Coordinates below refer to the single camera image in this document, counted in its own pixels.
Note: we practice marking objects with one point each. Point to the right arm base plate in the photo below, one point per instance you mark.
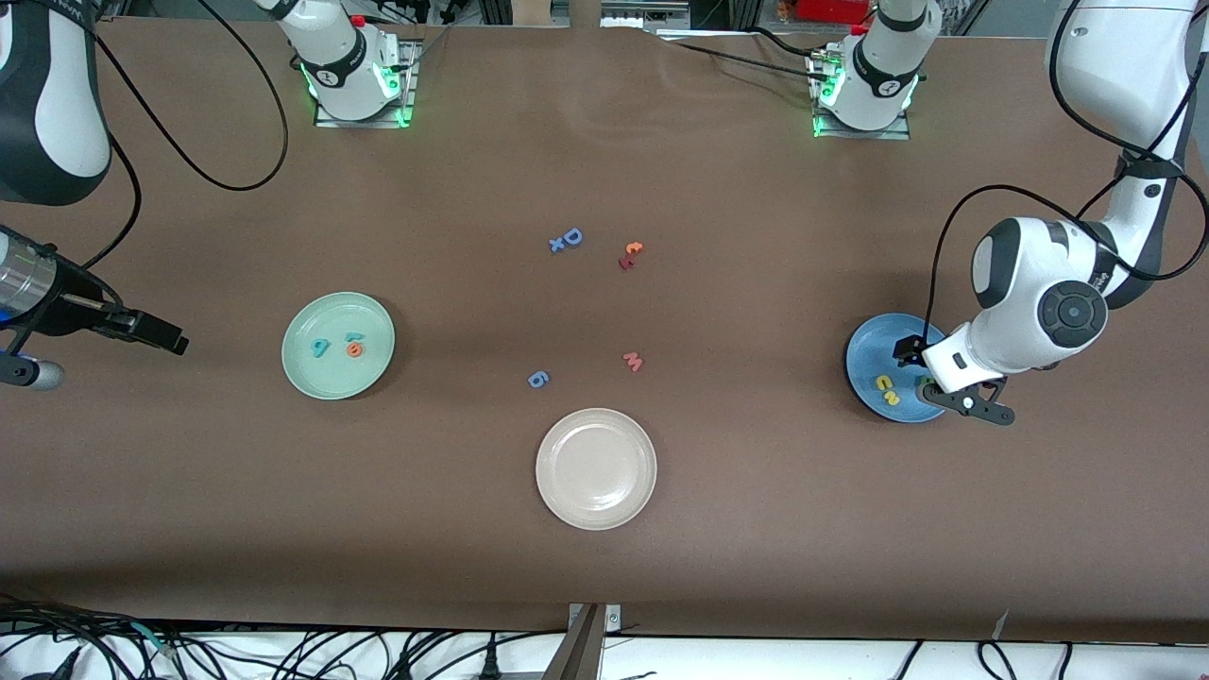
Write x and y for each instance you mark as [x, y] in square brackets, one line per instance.
[401, 118]

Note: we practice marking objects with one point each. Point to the metal table bracket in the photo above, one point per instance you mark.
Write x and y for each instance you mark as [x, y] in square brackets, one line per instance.
[586, 647]

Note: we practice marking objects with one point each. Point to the beige plate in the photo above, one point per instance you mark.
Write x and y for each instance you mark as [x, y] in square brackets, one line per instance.
[596, 468]

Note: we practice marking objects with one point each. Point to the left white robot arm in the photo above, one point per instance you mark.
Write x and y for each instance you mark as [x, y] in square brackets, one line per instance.
[1039, 302]

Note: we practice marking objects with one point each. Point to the grey metal frame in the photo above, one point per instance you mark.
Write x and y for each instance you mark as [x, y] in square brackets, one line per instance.
[633, 14]

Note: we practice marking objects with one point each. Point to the pink letter w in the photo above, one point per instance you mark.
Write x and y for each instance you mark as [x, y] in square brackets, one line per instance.
[633, 361]

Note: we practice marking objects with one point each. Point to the red box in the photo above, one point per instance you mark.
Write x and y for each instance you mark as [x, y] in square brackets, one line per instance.
[831, 9]

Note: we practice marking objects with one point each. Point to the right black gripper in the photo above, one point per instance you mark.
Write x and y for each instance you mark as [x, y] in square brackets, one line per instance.
[68, 304]

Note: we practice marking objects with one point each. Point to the blue number 6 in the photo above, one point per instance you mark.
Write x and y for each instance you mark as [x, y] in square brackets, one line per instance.
[538, 383]

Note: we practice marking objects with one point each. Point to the teal number 9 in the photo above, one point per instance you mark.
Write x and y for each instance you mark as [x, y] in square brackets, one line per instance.
[323, 354]

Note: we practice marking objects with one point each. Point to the brown table cover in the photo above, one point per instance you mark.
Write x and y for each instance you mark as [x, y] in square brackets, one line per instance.
[189, 510]

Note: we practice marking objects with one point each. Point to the blue letter D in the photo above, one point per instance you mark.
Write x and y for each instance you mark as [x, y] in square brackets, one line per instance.
[567, 236]

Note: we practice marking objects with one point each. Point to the green plate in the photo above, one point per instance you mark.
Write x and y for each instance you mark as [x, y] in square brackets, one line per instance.
[338, 378]

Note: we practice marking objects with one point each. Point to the blue plate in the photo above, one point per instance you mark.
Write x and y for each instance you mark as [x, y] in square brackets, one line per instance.
[864, 364]

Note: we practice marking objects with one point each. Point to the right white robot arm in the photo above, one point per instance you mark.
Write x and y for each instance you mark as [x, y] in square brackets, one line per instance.
[47, 104]

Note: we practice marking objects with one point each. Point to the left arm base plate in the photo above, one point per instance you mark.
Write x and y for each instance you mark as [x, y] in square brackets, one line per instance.
[831, 132]

